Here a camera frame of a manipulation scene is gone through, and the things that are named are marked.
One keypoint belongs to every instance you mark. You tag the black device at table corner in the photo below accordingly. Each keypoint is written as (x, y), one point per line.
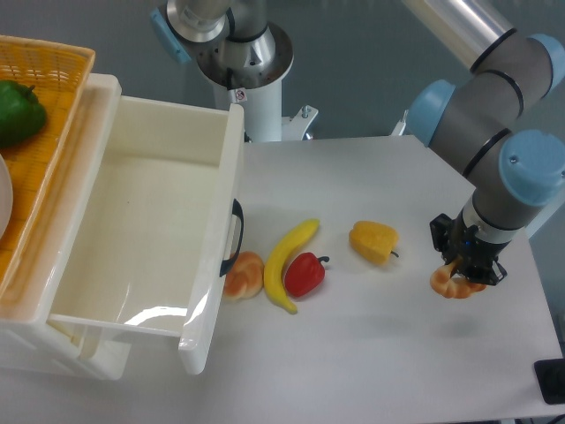
(550, 376)

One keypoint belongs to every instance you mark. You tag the silver robot mounting bracket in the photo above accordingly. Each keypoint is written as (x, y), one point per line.
(295, 128)

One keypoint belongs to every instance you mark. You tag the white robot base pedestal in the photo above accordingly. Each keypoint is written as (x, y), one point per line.
(242, 55)

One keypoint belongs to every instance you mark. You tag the round bread donut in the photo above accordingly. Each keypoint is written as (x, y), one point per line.
(245, 279)

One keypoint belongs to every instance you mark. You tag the green toy bell pepper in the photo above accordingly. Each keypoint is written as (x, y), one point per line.
(22, 115)

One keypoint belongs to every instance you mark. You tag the orange woven plastic basket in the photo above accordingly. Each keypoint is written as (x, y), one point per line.
(58, 72)

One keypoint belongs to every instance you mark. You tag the red toy bell pepper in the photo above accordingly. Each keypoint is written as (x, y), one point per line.
(305, 274)

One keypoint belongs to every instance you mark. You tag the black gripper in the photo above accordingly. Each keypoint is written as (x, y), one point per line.
(476, 259)

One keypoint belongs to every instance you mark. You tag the white plastic drawer cabinet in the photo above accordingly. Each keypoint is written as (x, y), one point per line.
(30, 340)

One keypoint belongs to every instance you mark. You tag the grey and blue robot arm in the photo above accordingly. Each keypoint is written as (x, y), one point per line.
(514, 174)

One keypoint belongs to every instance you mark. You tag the open white upper drawer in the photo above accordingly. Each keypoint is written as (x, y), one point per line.
(144, 267)

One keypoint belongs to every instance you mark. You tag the yellow toy banana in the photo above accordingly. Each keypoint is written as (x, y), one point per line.
(280, 257)

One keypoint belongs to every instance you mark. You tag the black drawer handle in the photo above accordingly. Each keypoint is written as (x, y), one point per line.
(235, 244)

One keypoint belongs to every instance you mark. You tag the glazed twisted donut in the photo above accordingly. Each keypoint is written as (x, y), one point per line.
(446, 282)

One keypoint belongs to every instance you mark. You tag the white plate edge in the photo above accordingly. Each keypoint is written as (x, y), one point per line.
(6, 196)

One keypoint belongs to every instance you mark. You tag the yellow toy bell pepper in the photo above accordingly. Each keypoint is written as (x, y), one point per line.
(374, 241)

